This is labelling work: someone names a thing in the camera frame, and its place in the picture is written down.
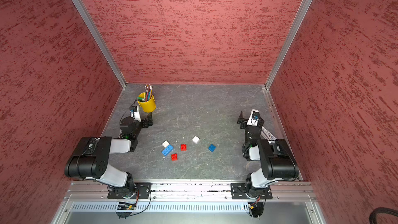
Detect yellow pencil cup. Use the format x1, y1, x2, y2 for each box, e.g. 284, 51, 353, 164
137, 92, 156, 113

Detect black cable bottom right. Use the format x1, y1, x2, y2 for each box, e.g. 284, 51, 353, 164
369, 207, 398, 224

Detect coloured pencils in cup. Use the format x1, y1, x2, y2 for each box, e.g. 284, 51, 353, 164
145, 84, 152, 102

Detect perforated cable duct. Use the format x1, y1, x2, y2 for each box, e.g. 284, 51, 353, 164
70, 202, 248, 213

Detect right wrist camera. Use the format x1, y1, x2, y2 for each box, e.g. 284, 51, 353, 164
247, 110, 264, 128

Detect white square lego brick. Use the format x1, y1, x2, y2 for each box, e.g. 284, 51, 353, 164
162, 141, 170, 148

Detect light blue long lego brick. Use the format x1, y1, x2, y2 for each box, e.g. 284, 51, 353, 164
162, 145, 174, 157

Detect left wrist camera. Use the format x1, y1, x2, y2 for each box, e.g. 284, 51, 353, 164
129, 105, 142, 122

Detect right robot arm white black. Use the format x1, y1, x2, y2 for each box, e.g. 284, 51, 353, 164
237, 110, 299, 200

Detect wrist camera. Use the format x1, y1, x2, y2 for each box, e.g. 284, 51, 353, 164
129, 105, 142, 122
247, 110, 264, 128

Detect aluminium front rail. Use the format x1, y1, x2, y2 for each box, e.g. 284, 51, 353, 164
63, 180, 318, 202

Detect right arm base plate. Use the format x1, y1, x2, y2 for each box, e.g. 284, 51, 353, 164
230, 183, 273, 200

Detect dark blue square lego brick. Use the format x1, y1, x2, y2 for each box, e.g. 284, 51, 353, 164
208, 144, 216, 152

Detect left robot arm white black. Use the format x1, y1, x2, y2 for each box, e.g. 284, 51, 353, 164
64, 113, 153, 202

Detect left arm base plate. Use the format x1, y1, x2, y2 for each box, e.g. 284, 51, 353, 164
107, 183, 151, 201

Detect red lego brick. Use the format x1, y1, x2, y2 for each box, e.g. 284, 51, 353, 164
171, 153, 178, 161
180, 144, 187, 151

